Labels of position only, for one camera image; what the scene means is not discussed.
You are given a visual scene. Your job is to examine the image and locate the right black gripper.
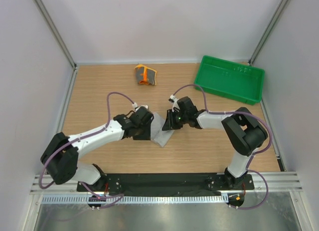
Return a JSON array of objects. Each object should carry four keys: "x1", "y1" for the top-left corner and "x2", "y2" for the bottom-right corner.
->
[{"x1": 162, "y1": 109, "x2": 188, "y2": 131}]

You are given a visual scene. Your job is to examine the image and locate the grey panda towel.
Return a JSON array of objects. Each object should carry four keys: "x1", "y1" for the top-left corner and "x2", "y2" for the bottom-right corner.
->
[{"x1": 151, "y1": 112, "x2": 174, "y2": 148}]

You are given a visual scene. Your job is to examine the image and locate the grey orange towel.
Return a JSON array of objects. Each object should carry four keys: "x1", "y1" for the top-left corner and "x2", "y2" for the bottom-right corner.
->
[{"x1": 134, "y1": 64, "x2": 157, "y2": 86}]

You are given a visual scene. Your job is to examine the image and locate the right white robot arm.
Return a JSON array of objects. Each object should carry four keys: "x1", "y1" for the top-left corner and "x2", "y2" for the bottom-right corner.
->
[{"x1": 162, "y1": 95, "x2": 272, "y2": 189}]

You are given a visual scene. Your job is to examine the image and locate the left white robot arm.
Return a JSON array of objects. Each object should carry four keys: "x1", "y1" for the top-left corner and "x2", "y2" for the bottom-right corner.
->
[{"x1": 40, "y1": 106, "x2": 154, "y2": 191}]

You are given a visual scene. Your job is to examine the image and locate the green plastic tray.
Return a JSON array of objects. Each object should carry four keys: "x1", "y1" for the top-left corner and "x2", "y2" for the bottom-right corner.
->
[{"x1": 194, "y1": 55, "x2": 265, "y2": 105}]

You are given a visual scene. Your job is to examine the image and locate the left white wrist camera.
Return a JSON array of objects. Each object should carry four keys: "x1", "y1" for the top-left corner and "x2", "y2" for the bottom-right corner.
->
[{"x1": 132, "y1": 103, "x2": 149, "y2": 111}]

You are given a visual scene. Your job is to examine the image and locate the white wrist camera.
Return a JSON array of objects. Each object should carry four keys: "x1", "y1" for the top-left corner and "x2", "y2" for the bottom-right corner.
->
[
  {"x1": 168, "y1": 94, "x2": 180, "y2": 112},
  {"x1": 132, "y1": 103, "x2": 149, "y2": 111}
]

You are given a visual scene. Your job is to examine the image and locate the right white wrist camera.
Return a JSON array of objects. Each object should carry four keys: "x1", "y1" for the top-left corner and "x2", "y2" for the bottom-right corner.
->
[{"x1": 168, "y1": 94, "x2": 180, "y2": 112}]

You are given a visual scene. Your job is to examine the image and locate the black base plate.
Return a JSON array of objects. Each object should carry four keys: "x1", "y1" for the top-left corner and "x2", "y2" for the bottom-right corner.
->
[{"x1": 89, "y1": 173, "x2": 255, "y2": 197}]

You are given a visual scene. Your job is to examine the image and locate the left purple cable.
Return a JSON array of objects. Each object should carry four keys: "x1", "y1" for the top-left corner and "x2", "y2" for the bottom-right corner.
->
[{"x1": 39, "y1": 91, "x2": 138, "y2": 210}]

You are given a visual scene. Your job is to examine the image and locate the purple cable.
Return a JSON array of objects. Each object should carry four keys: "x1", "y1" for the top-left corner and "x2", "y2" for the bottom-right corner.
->
[
  {"x1": 39, "y1": 91, "x2": 138, "y2": 210},
  {"x1": 171, "y1": 84, "x2": 274, "y2": 211}
]

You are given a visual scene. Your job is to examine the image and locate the white slotted cable duct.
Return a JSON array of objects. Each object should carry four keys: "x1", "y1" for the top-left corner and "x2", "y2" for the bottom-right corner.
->
[{"x1": 41, "y1": 194, "x2": 228, "y2": 205}]

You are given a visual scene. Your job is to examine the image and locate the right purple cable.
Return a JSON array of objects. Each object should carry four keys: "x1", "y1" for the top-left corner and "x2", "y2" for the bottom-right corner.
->
[{"x1": 171, "y1": 84, "x2": 274, "y2": 211}]

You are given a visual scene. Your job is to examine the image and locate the left aluminium frame post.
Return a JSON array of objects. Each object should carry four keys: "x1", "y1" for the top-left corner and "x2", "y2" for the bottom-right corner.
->
[{"x1": 33, "y1": 0, "x2": 77, "y2": 70}]

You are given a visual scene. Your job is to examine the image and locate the aluminium frame post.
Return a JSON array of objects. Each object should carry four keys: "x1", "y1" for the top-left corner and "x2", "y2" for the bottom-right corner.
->
[
  {"x1": 33, "y1": 0, "x2": 77, "y2": 70},
  {"x1": 248, "y1": 0, "x2": 291, "y2": 66}
]

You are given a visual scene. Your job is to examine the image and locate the right aluminium frame post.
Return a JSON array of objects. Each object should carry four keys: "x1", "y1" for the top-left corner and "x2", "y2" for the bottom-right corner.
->
[{"x1": 248, "y1": 0, "x2": 291, "y2": 66}]

